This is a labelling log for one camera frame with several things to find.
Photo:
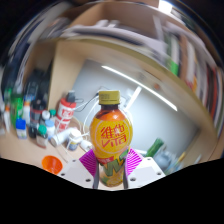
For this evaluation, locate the red and white canister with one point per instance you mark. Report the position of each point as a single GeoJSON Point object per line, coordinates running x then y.
{"type": "Point", "coordinates": [65, 113]}

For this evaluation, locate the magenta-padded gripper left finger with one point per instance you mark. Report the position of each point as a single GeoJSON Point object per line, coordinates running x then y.
{"type": "Point", "coordinates": [75, 171]}

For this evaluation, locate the white light bar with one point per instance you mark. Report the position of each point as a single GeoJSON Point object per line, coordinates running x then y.
{"type": "Point", "coordinates": [140, 87]}

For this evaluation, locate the blue-capped white bottle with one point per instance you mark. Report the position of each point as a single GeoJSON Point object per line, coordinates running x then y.
{"type": "Point", "coordinates": [21, 129]}

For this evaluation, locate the white pill bottle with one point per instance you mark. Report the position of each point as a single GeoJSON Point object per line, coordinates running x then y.
{"type": "Point", "coordinates": [74, 140]}

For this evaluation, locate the black backpack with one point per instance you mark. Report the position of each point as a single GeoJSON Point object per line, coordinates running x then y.
{"type": "Point", "coordinates": [36, 86]}

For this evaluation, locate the yellow-capped yellow drink bottle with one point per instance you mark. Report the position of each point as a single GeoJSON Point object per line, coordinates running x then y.
{"type": "Point", "coordinates": [111, 133]}

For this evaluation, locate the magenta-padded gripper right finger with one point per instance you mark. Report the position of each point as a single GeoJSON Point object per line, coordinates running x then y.
{"type": "Point", "coordinates": [148, 171]}

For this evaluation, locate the green container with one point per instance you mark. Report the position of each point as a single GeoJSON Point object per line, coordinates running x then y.
{"type": "Point", "coordinates": [16, 108]}

